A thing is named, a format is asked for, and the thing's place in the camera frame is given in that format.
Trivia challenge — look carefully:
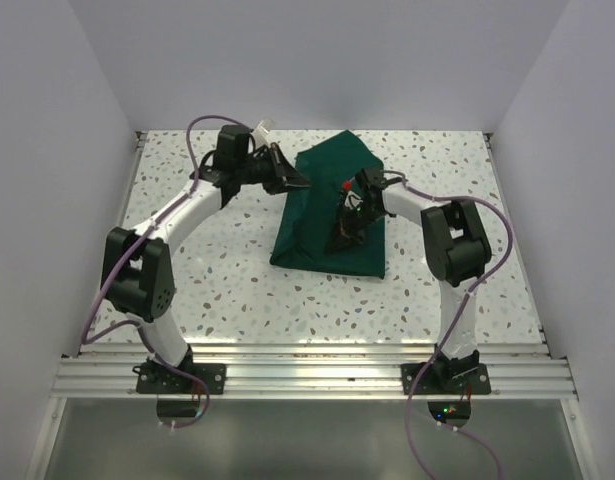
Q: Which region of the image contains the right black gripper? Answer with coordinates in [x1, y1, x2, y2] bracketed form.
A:
[325, 201, 386, 254]

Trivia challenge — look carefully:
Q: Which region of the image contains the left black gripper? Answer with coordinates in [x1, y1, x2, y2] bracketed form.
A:
[236, 142, 310, 196]

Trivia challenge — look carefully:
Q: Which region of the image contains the green surgical drape cloth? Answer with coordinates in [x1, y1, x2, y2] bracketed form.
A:
[270, 130, 386, 279]

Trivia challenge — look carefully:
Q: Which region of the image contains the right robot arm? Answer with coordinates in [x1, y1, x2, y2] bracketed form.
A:
[325, 168, 492, 393]

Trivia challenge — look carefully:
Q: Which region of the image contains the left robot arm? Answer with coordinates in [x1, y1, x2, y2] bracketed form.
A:
[100, 120, 310, 393]

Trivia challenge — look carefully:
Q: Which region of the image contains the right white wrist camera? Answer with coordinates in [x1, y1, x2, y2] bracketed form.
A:
[340, 180, 363, 210]

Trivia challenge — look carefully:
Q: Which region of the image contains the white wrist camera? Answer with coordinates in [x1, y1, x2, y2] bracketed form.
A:
[251, 118, 275, 148]
[340, 180, 363, 210]

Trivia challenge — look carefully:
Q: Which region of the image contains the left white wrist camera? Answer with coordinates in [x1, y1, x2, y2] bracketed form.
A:
[251, 118, 275, 148]

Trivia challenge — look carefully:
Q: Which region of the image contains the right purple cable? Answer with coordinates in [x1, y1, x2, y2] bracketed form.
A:
[381, 172, 517, 480]

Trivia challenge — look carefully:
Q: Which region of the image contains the purple cable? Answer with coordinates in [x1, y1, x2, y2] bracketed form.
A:
[79, 114, 248, 429]
[381, 172, 517, 480]

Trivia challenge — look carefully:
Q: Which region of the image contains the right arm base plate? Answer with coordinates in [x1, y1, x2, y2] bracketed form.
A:
[400, 362, 492, 395]

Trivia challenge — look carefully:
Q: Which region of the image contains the aluminium rail frame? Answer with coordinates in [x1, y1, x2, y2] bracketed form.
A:
[52, 130, 577, 401]

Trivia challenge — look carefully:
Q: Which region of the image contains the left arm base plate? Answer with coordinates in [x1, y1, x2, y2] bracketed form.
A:
[132, 362, 227, 395]

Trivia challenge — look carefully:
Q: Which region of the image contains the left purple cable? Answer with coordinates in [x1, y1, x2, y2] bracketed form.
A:
[79, 114, 248, 429]

